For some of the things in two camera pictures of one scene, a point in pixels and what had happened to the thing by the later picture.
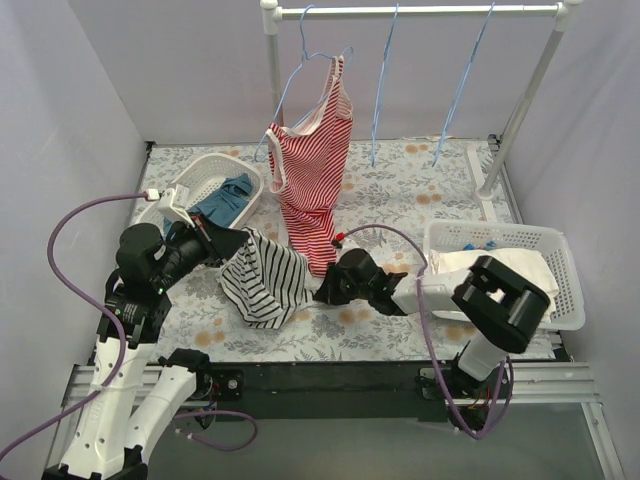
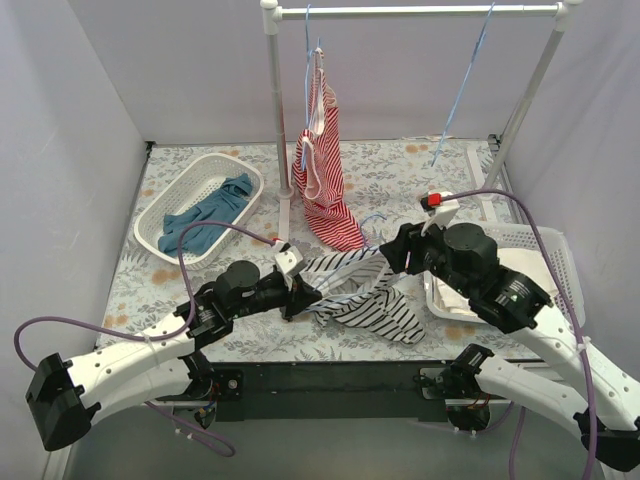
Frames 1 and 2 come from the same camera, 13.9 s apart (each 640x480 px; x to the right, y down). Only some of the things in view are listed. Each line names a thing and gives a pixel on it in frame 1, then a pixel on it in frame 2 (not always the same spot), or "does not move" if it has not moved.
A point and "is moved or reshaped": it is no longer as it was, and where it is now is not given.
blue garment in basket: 223,204 does not move
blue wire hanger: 379,81 to 366,245
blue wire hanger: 463,83 does not move
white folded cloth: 528,264 does not move
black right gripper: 338,282 to 407,250
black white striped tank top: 265,280 is moved or reshaped
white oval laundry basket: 202,177 does not move
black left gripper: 208,239 to 295,295
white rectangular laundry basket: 557,249 does not move
